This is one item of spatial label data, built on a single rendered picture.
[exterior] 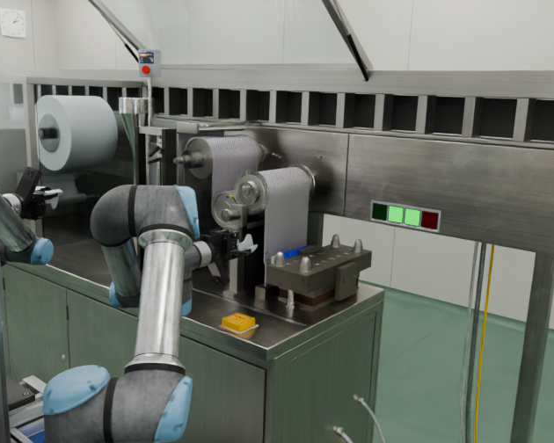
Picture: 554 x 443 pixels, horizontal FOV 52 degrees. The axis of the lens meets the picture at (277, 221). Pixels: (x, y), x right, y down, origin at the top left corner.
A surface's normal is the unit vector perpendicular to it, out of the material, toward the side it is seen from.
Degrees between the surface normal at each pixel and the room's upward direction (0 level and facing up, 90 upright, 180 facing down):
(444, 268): 90
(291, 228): 90
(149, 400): 49
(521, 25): 90
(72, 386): 8
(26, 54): 90
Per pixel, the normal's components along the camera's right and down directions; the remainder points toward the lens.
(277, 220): 0.78, 0.16
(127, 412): 0.07, -0.22
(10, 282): -0.62, 0.15
